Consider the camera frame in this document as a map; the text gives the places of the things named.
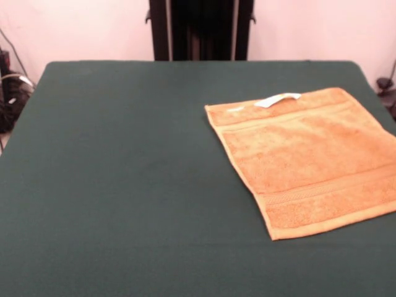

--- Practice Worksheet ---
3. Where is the black cable tangle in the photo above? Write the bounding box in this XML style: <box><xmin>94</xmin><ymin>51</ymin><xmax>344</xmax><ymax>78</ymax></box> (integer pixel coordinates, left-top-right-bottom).
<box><xmin>0</xmin><ymin>72</ymin><xmax>35</xmax><ymax>134</ymax></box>

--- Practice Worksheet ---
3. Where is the dark green table cloth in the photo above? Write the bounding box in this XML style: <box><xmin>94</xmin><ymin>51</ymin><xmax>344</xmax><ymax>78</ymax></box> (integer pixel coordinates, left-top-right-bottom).
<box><xmin>0</xmin><ymin>60</ymin><xmax>396</xmax><ymax>297</ymax></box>

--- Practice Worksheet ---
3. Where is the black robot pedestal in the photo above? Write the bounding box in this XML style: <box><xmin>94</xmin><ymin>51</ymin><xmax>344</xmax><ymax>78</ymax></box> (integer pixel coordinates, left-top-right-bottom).
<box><xmin>144</xmin><ymin>0</ymin><xmax>257</xmax><ymax>62</ymax></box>

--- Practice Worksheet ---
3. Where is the dark stand base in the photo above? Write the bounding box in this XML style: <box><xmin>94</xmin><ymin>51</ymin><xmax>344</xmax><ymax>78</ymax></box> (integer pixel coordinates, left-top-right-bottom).
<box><xmin>376</xmin><ymin>77</ymin><xmax>396</xmax><ymax>121</ymax></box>

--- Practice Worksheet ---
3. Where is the tan terry towel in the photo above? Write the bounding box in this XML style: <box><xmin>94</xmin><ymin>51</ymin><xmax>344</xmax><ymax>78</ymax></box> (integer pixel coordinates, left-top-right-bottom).
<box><xmin>204</xmin><ymin>87</ymin><xmax>396</xmax><ymax>242</ymax></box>

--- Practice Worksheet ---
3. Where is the black wall box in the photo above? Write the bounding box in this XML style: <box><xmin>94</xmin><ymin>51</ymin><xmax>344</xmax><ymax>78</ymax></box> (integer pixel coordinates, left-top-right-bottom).
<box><xmin>0</xmin><ymin>49</ymin><xmax>12</xmax><ymax>77</ymax></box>

